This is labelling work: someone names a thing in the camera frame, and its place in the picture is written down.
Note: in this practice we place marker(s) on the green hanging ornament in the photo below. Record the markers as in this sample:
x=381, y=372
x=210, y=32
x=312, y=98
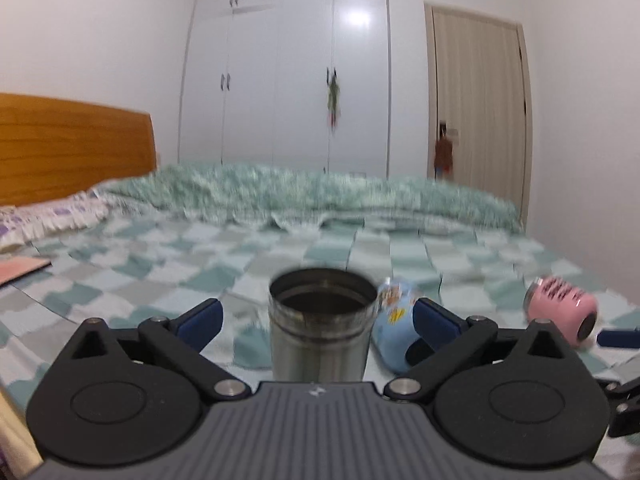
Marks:
x=334, y=91

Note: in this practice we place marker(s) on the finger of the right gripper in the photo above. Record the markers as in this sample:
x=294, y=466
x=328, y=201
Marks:
x=619, y=338

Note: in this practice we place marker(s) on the stainless steel cup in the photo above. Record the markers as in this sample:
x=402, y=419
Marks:
x=321, y=322

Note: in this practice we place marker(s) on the white wardrobe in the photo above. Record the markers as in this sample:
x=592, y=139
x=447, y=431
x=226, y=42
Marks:
x=254, y=84

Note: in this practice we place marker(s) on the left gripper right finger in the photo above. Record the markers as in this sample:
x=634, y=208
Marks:
x=456, y=345

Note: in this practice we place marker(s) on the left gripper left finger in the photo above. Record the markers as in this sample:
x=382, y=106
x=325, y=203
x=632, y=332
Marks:
x=177, y=344

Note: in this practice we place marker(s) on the green floral duvet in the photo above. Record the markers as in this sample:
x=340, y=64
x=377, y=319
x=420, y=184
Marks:
x=259, y=194

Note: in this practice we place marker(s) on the pink book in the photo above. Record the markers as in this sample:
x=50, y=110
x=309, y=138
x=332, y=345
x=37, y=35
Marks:
x=14, y=268

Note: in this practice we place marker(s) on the pink text cup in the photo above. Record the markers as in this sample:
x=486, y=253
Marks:
x=571, y=309

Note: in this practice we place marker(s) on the beige wooden door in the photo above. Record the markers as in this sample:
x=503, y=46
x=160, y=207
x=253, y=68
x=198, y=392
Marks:
x=479, y=84

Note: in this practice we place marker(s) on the purple floral pillow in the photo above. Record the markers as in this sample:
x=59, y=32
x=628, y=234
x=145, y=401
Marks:
x=21, y=225

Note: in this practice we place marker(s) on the blue cartoon cup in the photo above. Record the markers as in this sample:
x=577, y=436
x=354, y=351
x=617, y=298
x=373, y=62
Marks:
x=393, y=334

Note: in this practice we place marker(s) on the wooden headboard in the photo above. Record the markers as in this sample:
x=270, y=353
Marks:
x=52, y=148

